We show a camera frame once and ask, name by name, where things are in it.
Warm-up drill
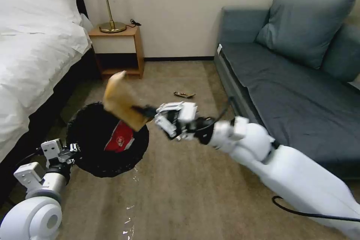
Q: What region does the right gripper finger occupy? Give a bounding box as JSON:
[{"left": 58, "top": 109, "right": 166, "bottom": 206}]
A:
[
  {"left": 142, "top": 112, "right": 181, "bottom": 141},
  {"left": 130, "top": 102, "right": 184, "bottom": 117}
]

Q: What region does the black round trash bin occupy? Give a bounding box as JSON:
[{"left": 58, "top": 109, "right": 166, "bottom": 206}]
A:
[{"left": 66, "top": 100, "right": 150, "bottom": 178}]

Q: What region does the brown paper bag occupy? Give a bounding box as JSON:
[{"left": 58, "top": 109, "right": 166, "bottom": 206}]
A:
[{"left": 103, "top": 71, "right": 149, "bottom": 132}]

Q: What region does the dark crumpled snack wrapper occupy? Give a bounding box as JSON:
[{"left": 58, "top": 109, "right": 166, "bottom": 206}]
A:
[{"left": 173, "top": 91, "right": 196, "bottom": 99}]

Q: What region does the red and white packet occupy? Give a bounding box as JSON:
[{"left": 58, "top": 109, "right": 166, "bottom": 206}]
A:
[{"left": 104, "top": 120, "right": 135, "bottom": 153}]

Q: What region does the wooden nightstand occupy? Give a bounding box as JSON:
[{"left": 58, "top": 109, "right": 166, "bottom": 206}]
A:
[{"left": 88, "top": 25, "right": 145, "bottom": 80}]

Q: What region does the blue-grey sofa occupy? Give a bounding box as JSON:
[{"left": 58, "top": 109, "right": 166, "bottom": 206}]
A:
[{"left": 213, "top": 6, "right": 360, "bottom": 181}]

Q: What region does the brass table lamp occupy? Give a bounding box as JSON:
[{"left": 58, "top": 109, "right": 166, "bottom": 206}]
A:
[{"left": 88, "top": 0, "right": 128, "bottom": 33}]

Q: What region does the white bed duvet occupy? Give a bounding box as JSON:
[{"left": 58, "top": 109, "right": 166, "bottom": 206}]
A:
[{"left": 0, "top": 0, "right": 93, "bottom": 162}]

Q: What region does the large blue-grey cushion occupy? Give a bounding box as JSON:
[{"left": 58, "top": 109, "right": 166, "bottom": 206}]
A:
[{"left": 255, "top": 0, "right": 358, "bottom": 69}]

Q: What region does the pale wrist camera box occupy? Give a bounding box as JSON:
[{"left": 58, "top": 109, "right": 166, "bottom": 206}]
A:
[
  {"left": 41, "top": 138, "right": 63, "bottom": 158},
  {"left": 178, "top": 101, "right": 198, "bottom": 125}
]

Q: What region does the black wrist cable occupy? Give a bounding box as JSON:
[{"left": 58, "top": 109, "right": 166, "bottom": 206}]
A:
[{"left": 207, "top": 96, "right": 234, "bottom": 129}]

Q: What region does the black bed frame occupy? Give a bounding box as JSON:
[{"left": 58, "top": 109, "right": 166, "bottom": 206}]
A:
[{"left": 0, "top": 0, "right": 99, "bottom": 207}]

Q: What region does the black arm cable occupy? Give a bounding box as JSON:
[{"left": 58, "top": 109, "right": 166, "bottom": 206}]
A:
[{"left": 271, "top": 195, "right": 360, "bottom": 223}]

